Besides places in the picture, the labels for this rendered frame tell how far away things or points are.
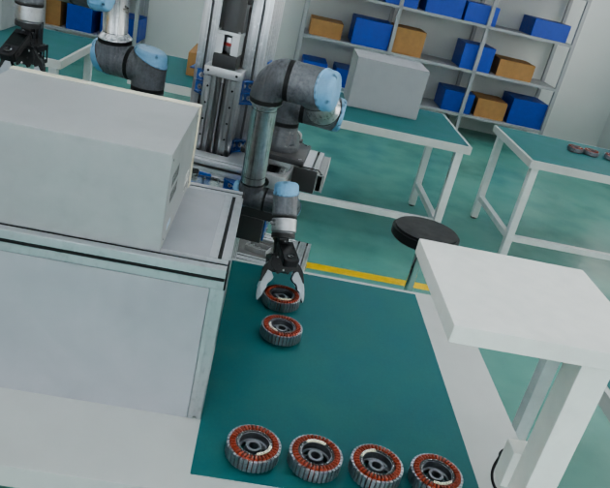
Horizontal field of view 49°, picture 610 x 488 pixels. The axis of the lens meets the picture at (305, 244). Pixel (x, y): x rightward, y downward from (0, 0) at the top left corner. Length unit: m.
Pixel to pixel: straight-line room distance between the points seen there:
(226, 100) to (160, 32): 6.06
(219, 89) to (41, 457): 1.51
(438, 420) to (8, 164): 1.11
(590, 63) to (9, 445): 8.39
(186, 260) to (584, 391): 0.77
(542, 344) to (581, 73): 8.02
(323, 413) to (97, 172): 0.74
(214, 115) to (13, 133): 1.31
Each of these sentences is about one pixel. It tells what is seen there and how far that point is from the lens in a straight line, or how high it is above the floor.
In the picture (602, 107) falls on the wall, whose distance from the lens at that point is 9.34.
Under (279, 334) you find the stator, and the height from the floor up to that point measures 0.79.
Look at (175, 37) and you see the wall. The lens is 8.49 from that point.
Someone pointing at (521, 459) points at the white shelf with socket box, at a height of 0.90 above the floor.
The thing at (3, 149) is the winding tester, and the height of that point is 1.26.
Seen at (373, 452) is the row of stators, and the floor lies 0.78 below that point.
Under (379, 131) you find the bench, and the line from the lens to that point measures 4.33.
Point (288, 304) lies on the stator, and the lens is 1.91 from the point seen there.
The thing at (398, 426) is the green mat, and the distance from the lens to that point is 1.64.
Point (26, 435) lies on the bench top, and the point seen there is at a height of 0.75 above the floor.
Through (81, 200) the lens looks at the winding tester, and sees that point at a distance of 1.33.
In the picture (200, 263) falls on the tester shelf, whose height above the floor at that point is 1.12.
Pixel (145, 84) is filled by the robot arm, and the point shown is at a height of 1.15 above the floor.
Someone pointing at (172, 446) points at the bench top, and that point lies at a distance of 1.44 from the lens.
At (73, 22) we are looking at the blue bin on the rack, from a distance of 8.18.
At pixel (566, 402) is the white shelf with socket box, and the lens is 1.31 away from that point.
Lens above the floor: 1.72
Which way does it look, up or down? 24 degrees down
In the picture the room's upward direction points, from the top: 13 degrees clockwise
